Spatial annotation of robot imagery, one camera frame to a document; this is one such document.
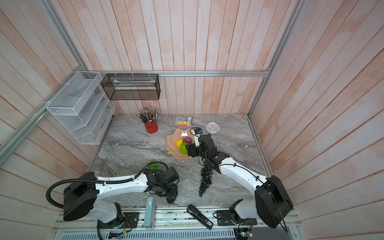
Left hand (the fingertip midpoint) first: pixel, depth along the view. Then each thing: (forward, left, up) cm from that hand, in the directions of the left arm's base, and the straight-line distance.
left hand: (172, 197), depth 78 cm
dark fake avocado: (-2, +1, +1) cm, 2 cm away
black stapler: (-6, -11, +2) cm, 13 cm away
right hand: (+26, -10, +13) cm, 31 cm away
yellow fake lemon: (+35, -2, +2) cm, 35 cm away
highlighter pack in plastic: (+56, -5, -1) cm, 56 cm away
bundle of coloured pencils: (+50, +20, +12) cm, 55 cm away
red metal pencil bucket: (+45, +18, +4) cm, 49 cm away
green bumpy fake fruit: (+28, -5, +4) cm, 29 cm away
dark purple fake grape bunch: (+13, -19, +1) cm, 23 cm away
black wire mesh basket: (+69, +32, +22) cm, 79 cm away
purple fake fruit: (+36, -8, +2) cm, 37 cm away
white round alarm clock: (+49, -27, 0) cm, 56 cm away
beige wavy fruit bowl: (+32, +3, +1) cm, 32 cm away
